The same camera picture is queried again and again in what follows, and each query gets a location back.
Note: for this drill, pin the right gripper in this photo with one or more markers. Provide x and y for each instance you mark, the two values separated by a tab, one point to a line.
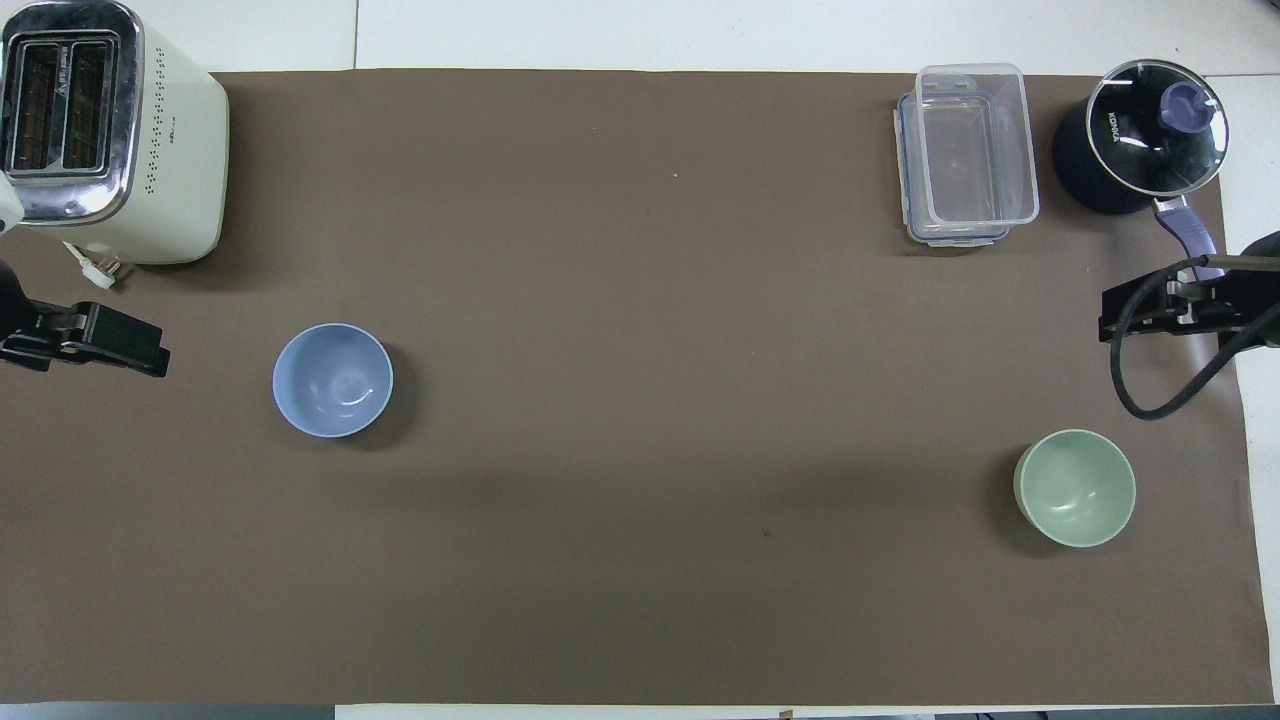
1262	290

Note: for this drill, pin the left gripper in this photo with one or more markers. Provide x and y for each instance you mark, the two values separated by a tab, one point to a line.
10	300

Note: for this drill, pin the green bowl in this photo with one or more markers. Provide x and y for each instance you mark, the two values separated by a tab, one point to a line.
1075	488

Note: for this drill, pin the blue bowl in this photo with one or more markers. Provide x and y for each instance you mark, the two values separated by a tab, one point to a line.
332	380

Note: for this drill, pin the white toaster power plug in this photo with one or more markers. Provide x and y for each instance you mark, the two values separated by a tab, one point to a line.
98	268

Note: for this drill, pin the glass pot lid purple knob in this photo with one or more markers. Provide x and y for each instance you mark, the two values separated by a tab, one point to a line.
1140	130

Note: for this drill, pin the cream toaster with chrome top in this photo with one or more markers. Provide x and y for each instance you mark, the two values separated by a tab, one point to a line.
170	150

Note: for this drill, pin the clear plastic food container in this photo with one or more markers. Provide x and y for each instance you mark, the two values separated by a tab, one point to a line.
978	150

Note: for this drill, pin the clear container lid blue rim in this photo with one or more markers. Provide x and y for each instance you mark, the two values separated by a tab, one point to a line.
906	170

